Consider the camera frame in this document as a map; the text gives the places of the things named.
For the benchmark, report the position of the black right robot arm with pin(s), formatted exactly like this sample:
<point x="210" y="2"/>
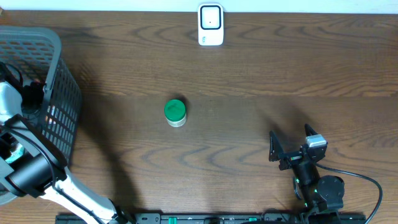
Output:
<point x="322" y="195"/>

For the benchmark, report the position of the white barcode scanner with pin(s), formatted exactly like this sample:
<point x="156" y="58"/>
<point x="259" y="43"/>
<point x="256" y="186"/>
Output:
<point x="210" y="24"/>

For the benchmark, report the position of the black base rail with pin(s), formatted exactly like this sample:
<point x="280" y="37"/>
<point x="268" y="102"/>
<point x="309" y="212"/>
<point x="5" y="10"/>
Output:
<point x="272" y="217"/>

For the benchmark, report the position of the green lid jar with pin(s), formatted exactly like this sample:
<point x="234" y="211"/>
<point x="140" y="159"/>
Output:
<point x="175" y="113"/>

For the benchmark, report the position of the dark grey plastic basket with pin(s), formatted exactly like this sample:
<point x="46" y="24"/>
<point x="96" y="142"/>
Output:
<point x="52" y="99"/>

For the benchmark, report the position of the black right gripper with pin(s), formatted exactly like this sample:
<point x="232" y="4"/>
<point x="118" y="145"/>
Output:
<point x="276" y="154"/>

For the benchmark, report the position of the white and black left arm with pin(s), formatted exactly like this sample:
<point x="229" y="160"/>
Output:
<point x="43" y="172"/>

